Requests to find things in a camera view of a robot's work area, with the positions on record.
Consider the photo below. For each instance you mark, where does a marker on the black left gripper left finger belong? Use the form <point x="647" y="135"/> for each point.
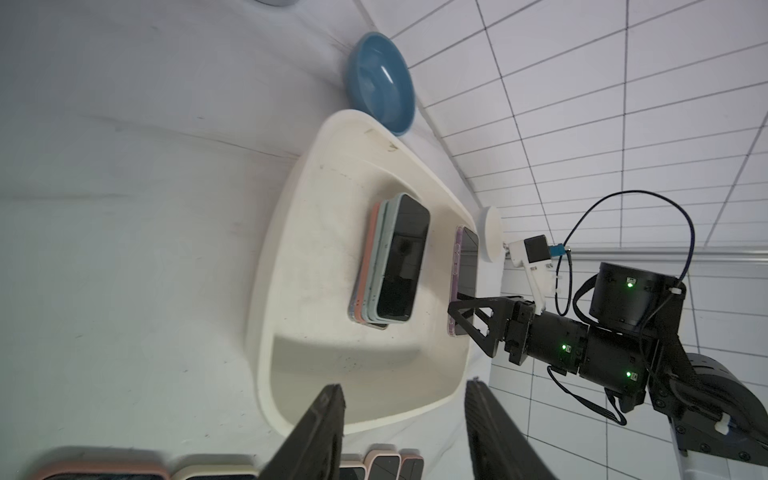
<point x="313" y="448"/>

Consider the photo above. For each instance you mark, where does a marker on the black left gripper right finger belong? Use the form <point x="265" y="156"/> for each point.
<point x="498" y="449"/>

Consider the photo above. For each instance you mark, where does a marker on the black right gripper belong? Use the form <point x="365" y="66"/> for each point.
<point x="555" y="340"/>

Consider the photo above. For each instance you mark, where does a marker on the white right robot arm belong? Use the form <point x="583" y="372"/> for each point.
<point x="628" y="344"/>

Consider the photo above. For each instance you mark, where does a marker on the pink middle stack phone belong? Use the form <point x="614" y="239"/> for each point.
<point x="358" y="301"/>

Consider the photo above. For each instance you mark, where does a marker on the white ceramic bowl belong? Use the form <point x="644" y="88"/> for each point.
<point x="491" y="235"/>

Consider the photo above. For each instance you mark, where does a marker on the blue ceramic bowl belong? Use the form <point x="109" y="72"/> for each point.
<point x="378" y="82"/>

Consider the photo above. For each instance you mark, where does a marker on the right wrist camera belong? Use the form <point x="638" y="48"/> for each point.
<point x="537" y="259"/>

